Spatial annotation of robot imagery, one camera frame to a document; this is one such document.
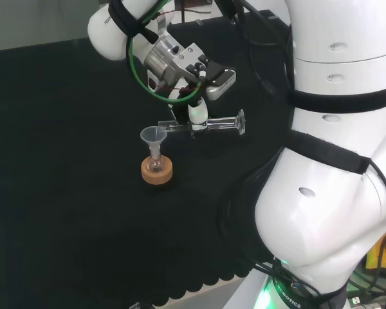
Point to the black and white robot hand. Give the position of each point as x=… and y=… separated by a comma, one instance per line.
x=197, y=112

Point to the clear graduated cylinder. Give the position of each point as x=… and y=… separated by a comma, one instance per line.
x=222, y=124

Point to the round-bottom glass flask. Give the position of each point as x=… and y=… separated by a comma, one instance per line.
x=155, y=164

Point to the clear plastic funnel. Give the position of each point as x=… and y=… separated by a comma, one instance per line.
x=148, y=138

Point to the black cloth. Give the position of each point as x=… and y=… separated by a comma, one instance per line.
x=67, y=161

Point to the yellow stop button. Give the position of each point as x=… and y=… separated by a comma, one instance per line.
x=371, y=257

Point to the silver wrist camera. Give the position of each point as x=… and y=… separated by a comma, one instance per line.
x=222, y=83

